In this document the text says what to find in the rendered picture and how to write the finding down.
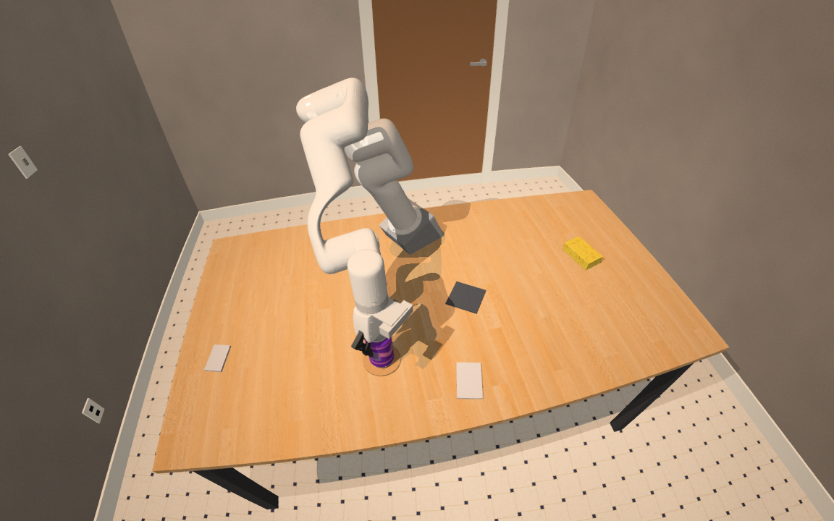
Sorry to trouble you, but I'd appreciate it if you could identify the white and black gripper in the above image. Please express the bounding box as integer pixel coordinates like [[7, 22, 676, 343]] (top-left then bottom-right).
[[351, 306, 383, 357]]

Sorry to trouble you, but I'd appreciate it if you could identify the purple drink can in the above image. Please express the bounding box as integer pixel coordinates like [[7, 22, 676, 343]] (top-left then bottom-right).
[[369, 334, 394, 368]]

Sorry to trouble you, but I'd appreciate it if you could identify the yellow sponge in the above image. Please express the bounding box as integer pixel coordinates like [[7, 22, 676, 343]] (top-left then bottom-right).
[[563, 237, 603, 270]]

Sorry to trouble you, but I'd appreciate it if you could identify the dark grey square slate coaster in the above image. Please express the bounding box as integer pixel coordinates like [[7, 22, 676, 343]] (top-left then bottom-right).
[[445, 281, 486, 314]]

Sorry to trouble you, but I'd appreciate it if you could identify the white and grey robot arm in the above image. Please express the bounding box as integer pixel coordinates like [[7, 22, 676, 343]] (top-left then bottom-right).
[[296, 78, 422, 339]]

